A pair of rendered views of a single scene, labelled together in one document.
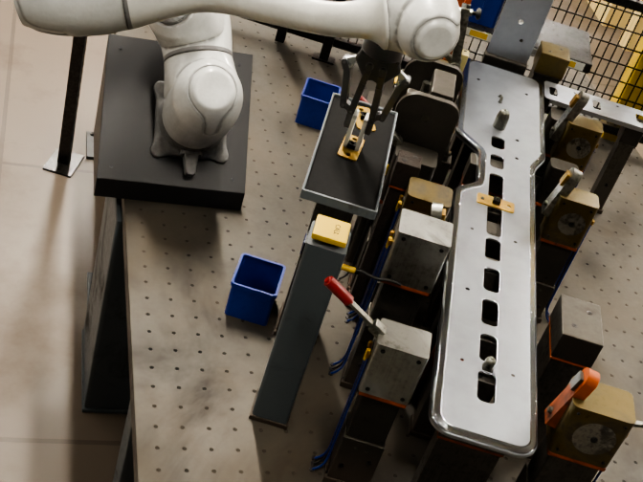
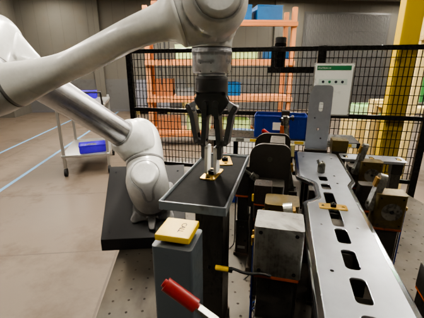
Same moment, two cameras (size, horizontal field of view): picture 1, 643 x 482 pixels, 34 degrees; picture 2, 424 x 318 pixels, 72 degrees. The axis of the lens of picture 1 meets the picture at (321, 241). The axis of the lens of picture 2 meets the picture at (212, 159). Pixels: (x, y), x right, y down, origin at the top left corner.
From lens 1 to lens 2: 1.32 m
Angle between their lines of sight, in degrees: 24
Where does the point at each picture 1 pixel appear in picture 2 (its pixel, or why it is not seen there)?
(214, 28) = (147, 143)
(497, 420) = not seen: outside the picture
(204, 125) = (144, 195)
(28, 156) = not seen: hidden behind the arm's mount
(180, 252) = (142, 277)
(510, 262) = (360, 243)
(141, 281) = (110, 301)
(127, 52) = (119, 173)
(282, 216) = not seen: hidden behind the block
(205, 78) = (139, 167)
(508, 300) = (373, 276)
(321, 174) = (182, 190)
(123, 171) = (115, 234)
